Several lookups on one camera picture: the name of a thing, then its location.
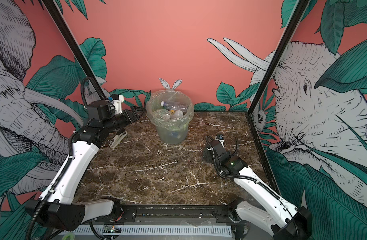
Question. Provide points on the clear bottle white cap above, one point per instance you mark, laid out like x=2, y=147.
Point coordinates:
x=174, y=106

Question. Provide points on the right black frame post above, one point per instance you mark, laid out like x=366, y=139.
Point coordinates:
x=291, y=26

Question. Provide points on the black front rail frame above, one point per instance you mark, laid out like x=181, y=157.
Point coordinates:
x=169, y=215

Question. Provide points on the white bottle red label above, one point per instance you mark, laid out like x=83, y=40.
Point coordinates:
x=177, y=114

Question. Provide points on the clear plastic bin liner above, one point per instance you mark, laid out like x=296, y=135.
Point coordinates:
x=170, y=109

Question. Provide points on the green tape roll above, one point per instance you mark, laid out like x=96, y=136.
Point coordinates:
x=69, y=236

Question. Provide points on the left black frame post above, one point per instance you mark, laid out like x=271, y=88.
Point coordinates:
x=64, y=29

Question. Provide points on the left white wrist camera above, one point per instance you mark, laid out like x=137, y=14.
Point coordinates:
x=117, y=101

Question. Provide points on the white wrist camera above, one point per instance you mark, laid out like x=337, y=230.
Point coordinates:
x=117, y=101
x=220, y=137

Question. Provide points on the black frame post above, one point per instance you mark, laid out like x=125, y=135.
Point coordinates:
x=64, y=29
x=291, y=26

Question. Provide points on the clear bottle green cap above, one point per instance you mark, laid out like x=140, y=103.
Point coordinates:
x=162, y=114

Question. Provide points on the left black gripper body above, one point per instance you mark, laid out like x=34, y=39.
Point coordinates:
x=119, y=121

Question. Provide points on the white slotted cable duct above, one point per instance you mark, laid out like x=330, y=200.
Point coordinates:
x=151, y=230

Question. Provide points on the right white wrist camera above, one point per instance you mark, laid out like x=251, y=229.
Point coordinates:
x=220, y=137

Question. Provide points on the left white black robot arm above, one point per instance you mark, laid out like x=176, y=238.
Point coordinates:
x=55, y=208

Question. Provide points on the grey stapler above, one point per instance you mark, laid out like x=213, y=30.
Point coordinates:
x=120, y=135

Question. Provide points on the grey mesh waste bin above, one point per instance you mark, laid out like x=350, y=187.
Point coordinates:
x=171, y=123

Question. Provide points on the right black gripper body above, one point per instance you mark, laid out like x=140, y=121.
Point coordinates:
x=209, y=158

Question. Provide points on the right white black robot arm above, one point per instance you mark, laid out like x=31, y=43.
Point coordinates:
x=276, y=216

